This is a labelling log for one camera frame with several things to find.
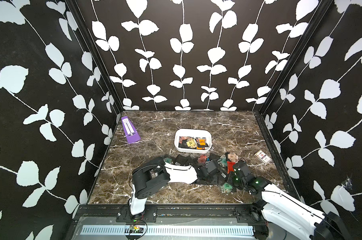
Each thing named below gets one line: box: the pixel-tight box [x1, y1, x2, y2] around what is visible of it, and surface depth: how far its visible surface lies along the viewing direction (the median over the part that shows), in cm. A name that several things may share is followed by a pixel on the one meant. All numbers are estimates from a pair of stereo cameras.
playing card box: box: [254, 149, 273, 166], surface depth 95 cm
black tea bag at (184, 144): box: [178, 139, 192, 149], surface depth 101 cm
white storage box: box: [174, 128, 213, 154], surface depth 103 cm
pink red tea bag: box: [198, 154, 207, 164], surface depth 97 cm
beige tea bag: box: [227, 152, 239, 163], surface depth 97 cm
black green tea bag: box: [221, 182, 233, 193], surface depth 83 cm
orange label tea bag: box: [199, 139, 206, 146], surface depth 103 cm
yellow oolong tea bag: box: [186, 138, 198, 149], surface depth 100 cm
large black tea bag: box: [172, 154, 199, 169], surface depth 95 cm
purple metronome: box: [121, 116, 141, 144], surface depth 99 cm
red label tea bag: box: [179, 136, 190, 144], surface depth 106 cm
